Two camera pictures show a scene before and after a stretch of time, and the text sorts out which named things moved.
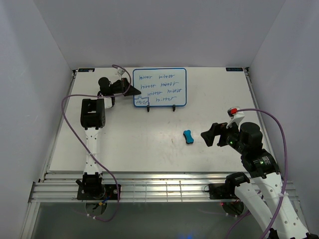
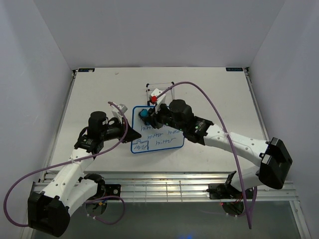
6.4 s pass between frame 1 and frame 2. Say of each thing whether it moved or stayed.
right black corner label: stayed
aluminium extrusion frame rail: stayed
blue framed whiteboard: moved
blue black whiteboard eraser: moved
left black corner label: stayed
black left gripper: moved
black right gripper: moved
